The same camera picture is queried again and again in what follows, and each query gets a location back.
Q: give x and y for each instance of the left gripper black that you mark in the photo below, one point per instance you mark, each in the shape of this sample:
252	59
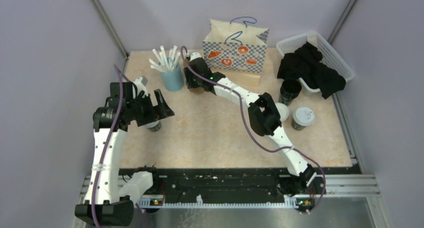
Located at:
161	110

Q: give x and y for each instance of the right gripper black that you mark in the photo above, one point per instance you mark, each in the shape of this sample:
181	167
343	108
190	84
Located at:
188	73

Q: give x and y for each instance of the black coffee cup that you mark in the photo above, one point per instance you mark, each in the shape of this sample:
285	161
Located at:
155	127
297	125

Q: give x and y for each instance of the checkered paper takeout bag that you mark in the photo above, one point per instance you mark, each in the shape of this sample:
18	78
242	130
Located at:
237	48

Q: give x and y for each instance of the stack of black cups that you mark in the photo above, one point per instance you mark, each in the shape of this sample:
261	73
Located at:
289	90

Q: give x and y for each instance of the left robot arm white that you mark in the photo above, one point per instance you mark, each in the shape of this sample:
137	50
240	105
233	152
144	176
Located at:
106	203

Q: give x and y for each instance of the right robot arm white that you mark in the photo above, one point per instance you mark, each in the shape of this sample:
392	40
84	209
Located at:
263	119

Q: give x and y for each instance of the cardboard cup carrier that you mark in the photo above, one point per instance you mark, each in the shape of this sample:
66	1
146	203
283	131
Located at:
197	90

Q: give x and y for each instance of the blue straw holder cup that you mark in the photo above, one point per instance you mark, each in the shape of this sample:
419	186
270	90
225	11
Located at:
173	80

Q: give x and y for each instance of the white wrapped straws bundle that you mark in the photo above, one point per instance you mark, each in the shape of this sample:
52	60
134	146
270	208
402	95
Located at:
167	62

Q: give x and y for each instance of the stack of white lids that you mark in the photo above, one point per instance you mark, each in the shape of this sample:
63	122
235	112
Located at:
283	110

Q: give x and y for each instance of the white plastic basket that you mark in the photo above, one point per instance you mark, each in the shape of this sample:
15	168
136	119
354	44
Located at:
330	56

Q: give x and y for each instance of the black cloth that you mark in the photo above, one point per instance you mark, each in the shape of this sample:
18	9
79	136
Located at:
306	63

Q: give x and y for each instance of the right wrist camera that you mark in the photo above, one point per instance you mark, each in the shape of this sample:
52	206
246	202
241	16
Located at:
194	55

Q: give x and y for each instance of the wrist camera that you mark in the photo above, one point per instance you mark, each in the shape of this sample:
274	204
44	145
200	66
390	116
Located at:
141	83
194	55

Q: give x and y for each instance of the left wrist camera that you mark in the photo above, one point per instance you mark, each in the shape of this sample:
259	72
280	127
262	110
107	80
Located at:
141	83

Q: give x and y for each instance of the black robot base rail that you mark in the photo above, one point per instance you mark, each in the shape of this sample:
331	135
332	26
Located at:
224	186

